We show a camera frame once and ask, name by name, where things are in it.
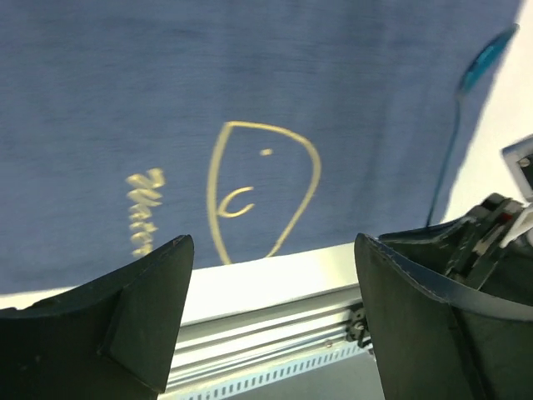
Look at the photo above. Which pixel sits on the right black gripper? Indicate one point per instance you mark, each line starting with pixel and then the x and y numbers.
pixel 468 248

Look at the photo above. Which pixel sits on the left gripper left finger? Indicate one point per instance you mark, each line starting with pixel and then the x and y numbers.
pixel 111 338

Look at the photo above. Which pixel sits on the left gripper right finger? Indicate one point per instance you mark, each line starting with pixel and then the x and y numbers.
pixel 435 338

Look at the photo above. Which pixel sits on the blue cloth placemat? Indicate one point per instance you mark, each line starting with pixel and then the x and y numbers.
pixel 260 128

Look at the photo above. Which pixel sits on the aluminium mounting rail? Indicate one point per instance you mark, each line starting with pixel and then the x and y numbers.
pixel 225 344

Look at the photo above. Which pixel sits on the perforated cable duct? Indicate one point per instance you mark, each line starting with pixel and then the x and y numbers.
pixel 272 371

